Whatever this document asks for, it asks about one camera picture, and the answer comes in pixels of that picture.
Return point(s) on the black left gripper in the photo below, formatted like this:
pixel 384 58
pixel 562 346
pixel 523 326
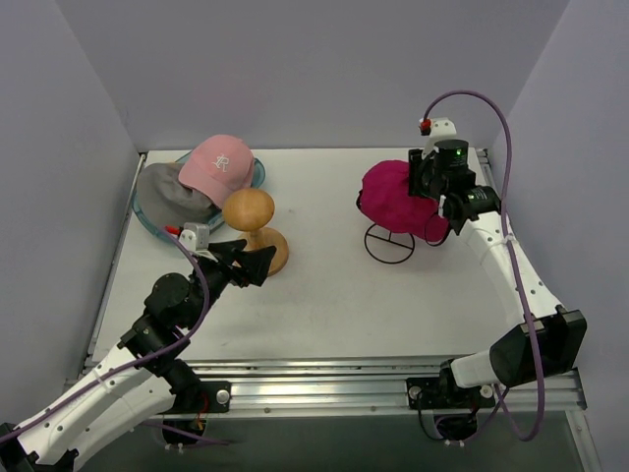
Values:
pixel 231 265

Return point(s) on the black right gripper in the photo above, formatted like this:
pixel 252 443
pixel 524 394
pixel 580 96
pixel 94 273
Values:
pixel 417 173

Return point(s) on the magenta baseball cap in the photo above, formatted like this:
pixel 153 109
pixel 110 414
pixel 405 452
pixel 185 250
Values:
pixel 385 201

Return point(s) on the light pink baseball cap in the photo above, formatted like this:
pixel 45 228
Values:
pixel 219 167

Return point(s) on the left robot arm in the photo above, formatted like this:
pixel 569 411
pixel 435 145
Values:
pixel 142 374

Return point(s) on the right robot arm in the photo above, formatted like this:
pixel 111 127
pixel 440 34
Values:
pixel 545 337

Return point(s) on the wooden mushroom hat stand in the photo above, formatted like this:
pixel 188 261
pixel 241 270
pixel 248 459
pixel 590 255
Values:
pixel 249 211

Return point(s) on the grey bucket hat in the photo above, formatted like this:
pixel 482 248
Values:
pixel 164 201

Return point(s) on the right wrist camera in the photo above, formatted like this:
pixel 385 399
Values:
pixel 436 130

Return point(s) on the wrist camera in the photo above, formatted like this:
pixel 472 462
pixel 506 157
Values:
pixel 436 130
pixel 194 237

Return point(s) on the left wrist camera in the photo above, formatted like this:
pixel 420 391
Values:
pixel 194 237

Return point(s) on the black wire hat stand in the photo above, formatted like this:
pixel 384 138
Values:
pixel 388 248

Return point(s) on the aluminium frame rail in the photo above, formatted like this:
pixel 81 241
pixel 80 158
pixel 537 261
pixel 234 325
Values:
pixel 296 389

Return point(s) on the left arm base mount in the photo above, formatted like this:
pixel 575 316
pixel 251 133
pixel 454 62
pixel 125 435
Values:
pixel 204 397

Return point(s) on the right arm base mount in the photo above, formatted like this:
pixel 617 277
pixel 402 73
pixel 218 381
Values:
pixel 434 394

